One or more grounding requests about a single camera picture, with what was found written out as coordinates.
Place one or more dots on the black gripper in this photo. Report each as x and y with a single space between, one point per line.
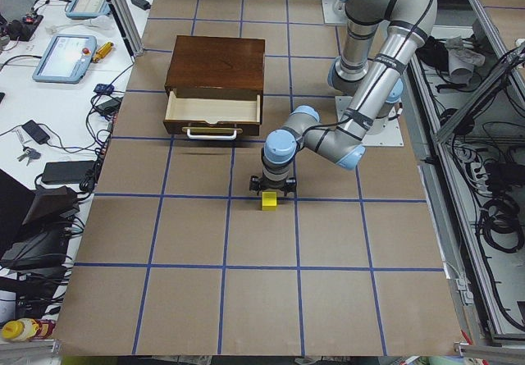
274 188

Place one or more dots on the yellow block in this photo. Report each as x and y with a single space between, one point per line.
269 201

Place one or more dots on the light wooden drawer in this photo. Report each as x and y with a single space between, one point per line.
214 110

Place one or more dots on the dark wooden drawer cabinet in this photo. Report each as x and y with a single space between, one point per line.
216 62

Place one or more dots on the small blue device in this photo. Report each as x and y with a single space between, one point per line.
104 89

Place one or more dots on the gold metal cylinder tool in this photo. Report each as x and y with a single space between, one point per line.
102 52

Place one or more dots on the black power adapter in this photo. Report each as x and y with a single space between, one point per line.
142 4

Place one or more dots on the black smartphone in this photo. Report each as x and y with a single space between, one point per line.
35 132

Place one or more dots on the lower blue teach pendant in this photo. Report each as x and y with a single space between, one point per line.
66 59

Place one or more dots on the blue teach pendant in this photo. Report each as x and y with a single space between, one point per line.
66 59
86 9

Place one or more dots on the keys bunch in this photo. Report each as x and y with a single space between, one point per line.
28 155

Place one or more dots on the upper blue teach pendant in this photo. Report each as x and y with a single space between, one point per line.
86 9

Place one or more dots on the yellow lidded bottle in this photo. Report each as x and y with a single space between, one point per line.
27 329

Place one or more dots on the white drawer handle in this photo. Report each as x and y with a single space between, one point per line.
193 133

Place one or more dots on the aluminium frame post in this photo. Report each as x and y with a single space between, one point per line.
126 26

